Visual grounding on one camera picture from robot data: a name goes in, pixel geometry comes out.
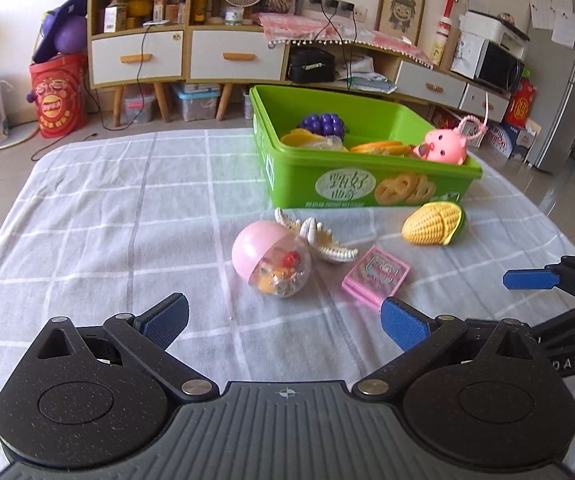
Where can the purple plush toy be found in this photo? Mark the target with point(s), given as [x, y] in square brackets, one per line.
[63, 31]

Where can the red printed bucket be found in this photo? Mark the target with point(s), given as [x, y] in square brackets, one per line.
[58, 94]

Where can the purple toy grapes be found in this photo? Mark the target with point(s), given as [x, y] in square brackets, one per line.
[324, 125]

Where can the white printer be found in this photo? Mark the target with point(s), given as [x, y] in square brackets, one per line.
[496, 30]

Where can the black bag on shelf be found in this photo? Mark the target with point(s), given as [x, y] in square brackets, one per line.
[308, 65]

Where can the wooden cabinet with drawers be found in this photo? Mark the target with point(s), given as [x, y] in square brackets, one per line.
[149, 59]

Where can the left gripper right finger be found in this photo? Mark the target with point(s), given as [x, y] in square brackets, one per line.
[425, 343]

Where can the yellow toy corn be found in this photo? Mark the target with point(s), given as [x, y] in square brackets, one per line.
[436, 223]

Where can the yellow plastic scoop bowl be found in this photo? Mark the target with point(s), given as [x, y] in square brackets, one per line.
[299, 137]

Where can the pink capsule ball toy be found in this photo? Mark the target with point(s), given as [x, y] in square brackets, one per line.
[271, 259]

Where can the silver refrigerator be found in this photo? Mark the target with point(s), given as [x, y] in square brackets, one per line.
[551, 61]

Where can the clear storage bin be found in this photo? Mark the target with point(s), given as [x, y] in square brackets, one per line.
[197, 101]

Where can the pink square toy case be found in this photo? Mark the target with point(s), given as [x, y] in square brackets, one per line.
[375, 277]

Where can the grey checked table cloth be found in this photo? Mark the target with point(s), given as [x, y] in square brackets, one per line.
[110, 226]

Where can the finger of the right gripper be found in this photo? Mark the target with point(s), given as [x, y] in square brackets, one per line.
[560, 275]
[567, 324]

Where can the black microwave oven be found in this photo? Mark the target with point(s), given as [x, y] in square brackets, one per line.
[485, 62]

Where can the pink pig toy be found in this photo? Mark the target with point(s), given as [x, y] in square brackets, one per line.
[449, 146]

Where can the framed cartoon girl picture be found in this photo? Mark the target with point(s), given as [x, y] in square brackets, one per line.
[400, 18]

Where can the orange yellow flower toy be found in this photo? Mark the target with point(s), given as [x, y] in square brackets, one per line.
[386, 148]

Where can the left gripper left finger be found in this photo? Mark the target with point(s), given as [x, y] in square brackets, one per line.
[143, 340]

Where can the pink checked cloth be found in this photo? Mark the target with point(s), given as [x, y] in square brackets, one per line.
[294, 29]

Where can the green plastic cookie box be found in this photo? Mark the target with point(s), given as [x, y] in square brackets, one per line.
[306, 178]

